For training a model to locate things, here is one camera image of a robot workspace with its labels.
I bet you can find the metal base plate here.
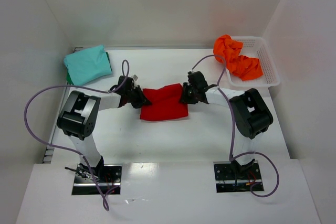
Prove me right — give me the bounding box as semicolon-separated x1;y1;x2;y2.
214;161;264;193
71;164;122;196

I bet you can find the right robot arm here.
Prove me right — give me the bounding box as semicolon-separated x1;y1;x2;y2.
180;71;274;175

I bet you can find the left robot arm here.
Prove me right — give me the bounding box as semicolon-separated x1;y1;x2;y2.
57;76;152;180

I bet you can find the white perforated plastic basket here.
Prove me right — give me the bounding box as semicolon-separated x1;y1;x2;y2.
225;36;280;91

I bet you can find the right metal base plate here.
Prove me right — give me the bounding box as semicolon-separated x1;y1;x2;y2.
214;161;264;193

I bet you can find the folded green t shirt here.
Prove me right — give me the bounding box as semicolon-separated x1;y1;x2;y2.
65;51;113;85

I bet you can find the folded turquoise t shirt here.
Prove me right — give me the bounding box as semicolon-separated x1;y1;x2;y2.
64;45;112;86

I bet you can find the red t shirt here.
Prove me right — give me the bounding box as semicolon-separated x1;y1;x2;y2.
140;83;188;122

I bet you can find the orange t shirt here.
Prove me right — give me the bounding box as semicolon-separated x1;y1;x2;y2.
213;35;264;81

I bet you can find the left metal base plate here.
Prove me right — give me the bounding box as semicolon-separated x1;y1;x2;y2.
71;164;122;196

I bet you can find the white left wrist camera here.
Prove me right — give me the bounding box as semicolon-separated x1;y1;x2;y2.
132;74;138;82

